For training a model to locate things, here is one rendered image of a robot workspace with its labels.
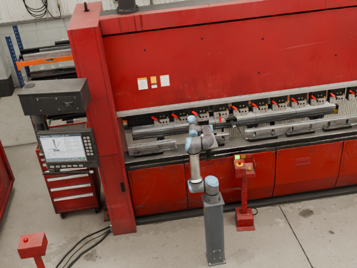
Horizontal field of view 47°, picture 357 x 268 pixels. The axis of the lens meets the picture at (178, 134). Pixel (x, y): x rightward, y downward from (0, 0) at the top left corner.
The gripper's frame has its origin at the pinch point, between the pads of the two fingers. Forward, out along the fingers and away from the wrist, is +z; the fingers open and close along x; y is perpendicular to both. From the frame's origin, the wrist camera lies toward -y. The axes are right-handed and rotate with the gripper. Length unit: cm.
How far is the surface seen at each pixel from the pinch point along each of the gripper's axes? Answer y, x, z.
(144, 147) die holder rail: -40, -40, -3
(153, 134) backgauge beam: -53, -20, 12
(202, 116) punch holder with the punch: -4.1, 16.5, -11.6
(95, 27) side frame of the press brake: -58, -9, -135
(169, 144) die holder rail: -24.0, -22.3, 5.5
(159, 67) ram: -36, 15, -71
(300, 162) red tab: 77, 55, 69
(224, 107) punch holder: 8.7, 35.9, -11.6
